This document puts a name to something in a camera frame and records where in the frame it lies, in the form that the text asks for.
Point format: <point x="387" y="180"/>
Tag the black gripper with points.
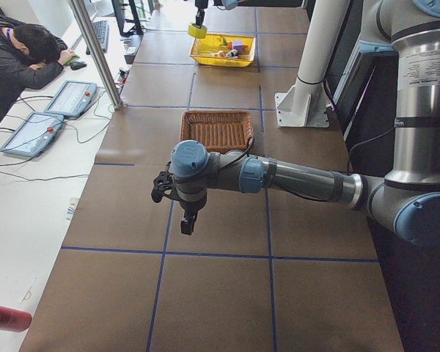
<point x="191" y="204"/>
<point x="199" y="16"/>

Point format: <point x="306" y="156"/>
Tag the yellow tape roll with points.
<point x="198" y="32"/>

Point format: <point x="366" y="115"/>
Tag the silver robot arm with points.
<point x="224" y="4"/>
<point x="406" y="200"/>

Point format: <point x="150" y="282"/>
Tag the yellow plastic woven basket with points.
<point x="224" y="50"/>

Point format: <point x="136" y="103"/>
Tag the brown wicker basket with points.
<point x="219" y="131"/>

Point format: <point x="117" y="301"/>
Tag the toy carrot with leaves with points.
<point x="225" y="43"/>

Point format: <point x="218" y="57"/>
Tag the toy croissant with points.
<point x="218" y="54"/>

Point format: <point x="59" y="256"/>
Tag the purple foam cube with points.
<point x="237" y="45"/>

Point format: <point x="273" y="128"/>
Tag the black keyboard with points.
<point x="101" y="30"/>

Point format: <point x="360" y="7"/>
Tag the black computer mouse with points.
<point x="77" y="65"/>

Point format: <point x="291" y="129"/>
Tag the upper teach pendant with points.
<point x="72" y="99"/>

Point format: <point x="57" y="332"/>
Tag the teach pendant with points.
<point x="72" y="99"/>
<point x="34" y="134"/>

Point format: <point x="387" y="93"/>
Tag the lower teach pendant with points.
<point x="34" y="134"/>

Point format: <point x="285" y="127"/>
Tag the person in black jacket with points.
<point x="30" y="58"/>

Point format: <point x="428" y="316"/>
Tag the red cylinder bottle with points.
<point x="14" y="320"/>

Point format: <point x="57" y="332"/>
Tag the aluminium frame post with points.
<point x="88" y="33"/>

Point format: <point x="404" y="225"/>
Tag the white pedestal column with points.
<point x="304" y="104"/>

